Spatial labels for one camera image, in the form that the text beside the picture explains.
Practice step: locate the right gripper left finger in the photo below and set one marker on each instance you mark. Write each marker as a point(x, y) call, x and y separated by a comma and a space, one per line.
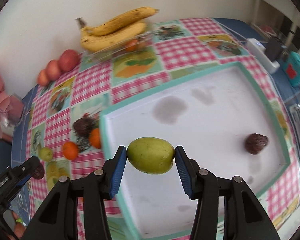
point(56, 217)

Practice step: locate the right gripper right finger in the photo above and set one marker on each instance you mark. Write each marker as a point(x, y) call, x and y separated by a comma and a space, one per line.
point(244, 216)

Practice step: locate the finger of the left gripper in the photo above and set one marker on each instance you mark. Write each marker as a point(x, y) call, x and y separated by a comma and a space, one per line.
point(20, 175)

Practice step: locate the small dark avocado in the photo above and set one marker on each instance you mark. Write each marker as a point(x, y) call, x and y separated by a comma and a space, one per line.
point(38, 173)

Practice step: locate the orange tangerine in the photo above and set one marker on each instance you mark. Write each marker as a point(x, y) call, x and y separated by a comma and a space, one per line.
point(95, 138)
point(70, 150)

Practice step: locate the dark wrinkled avocado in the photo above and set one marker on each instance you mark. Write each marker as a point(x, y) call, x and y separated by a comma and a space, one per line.
point(255, 143)

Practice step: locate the dark brown avocado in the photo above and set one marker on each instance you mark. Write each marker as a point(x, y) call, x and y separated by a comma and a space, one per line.
point(83, 126)

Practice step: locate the large green mango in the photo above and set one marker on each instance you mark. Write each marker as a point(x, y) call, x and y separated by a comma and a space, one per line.
point(151, 155)

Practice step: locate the pink checkered tablecloth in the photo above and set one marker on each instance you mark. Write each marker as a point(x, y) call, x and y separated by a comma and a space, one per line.
point(179, 48)

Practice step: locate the clear vase pink filling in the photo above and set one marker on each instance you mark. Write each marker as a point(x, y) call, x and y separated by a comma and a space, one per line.
point(11, 111)

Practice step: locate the red apple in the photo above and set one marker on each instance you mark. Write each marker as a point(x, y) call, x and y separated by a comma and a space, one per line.
point(53, 70)
point(42, 78)
point(68, 60)

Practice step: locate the teal white tray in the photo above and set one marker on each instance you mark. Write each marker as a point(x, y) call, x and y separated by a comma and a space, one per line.
point(210, 114)

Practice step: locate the teal box red label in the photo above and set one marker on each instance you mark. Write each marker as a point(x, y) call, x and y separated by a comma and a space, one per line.
point(291, 69)

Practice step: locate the white power strip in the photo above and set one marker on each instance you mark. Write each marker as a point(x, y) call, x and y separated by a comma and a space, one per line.
point(257, 49)

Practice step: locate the black power adapter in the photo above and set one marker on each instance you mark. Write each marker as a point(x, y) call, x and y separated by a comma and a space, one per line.
point(274, 49)

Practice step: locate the clear plastic fruit container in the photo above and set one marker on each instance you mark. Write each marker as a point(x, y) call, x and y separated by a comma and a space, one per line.
point(138, 43)

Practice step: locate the yellow banana bunch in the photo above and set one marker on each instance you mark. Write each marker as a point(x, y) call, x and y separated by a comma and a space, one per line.
point(116, 31)

